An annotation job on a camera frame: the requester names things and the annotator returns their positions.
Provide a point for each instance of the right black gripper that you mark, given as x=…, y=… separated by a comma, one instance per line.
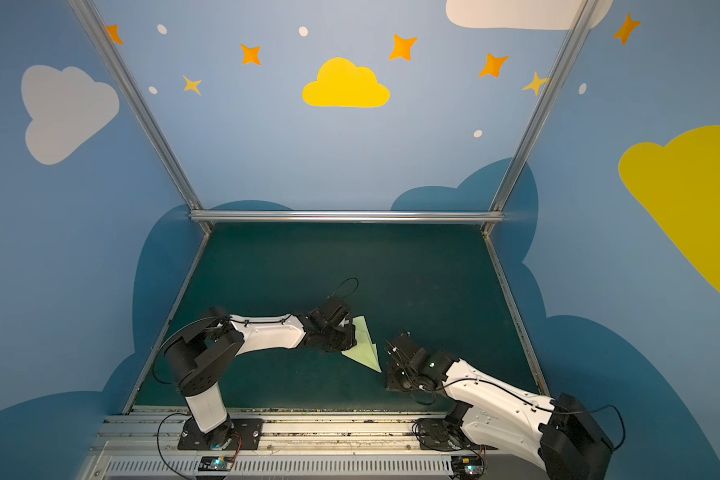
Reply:
x=398, y=361

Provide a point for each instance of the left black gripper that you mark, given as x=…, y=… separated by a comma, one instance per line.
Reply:
x=341, y=327

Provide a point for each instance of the light green paper sheet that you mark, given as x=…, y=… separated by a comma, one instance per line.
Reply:
x=365, y=351

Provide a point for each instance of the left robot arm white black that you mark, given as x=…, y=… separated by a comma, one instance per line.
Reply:
x=200, y=353

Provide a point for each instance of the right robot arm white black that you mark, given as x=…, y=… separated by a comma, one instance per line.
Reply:
x=558, y=435

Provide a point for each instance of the dark green table mat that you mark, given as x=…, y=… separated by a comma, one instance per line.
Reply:
x=436, y=282

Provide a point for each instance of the right green controller board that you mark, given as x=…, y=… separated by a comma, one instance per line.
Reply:
x=469, y=467

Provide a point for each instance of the green controller board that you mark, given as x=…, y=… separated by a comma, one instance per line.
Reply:
x=469, y=467
x=216, y=464

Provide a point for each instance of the back horizontal aluminium bar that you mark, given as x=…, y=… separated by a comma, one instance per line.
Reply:
x=395, y=217

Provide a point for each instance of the left green controller board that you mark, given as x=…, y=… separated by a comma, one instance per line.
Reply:
x=216, y=464

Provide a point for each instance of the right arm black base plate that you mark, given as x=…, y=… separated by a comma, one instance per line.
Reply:
x=442, y=435

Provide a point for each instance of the aluminium front rail bed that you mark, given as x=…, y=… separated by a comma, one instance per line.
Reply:
x=293, y=445

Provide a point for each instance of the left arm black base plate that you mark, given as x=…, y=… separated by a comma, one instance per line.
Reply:
x=232, y=435

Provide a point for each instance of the right aluminium frame post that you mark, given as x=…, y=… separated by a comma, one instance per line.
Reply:
x=567, y=55

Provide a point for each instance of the aluminium frame post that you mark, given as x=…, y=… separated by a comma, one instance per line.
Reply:
x=567, y=55
x=90, y=19

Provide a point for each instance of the left aluminium frame post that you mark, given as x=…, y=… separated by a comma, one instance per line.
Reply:
x=90, y=19

